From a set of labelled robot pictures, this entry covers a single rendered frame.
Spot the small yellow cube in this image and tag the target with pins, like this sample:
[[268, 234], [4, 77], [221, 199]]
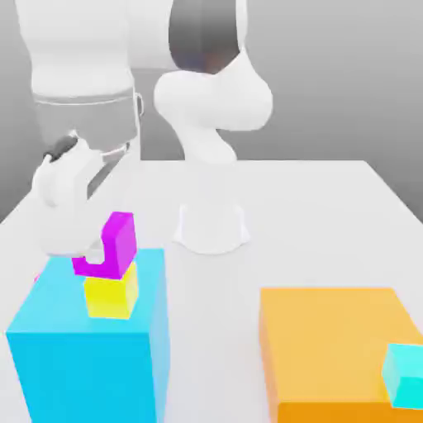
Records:
[[109, 297]]

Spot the large orange box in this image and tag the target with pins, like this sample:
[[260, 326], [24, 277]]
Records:
[[327, 343]]

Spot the small cyan cube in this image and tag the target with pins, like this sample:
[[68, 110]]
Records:
[[405, 376]]

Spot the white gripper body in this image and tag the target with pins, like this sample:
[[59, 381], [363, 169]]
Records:
[[69, 228]]

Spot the small magenta cube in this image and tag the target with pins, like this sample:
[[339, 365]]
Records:
[[119, 244]]

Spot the large blue box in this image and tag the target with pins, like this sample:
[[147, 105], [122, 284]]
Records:
[[89, 366]]

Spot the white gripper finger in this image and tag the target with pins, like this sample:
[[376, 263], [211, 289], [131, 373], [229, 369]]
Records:
[[94, 257]]

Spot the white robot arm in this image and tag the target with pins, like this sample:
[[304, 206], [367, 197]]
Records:
[[211, 105]]

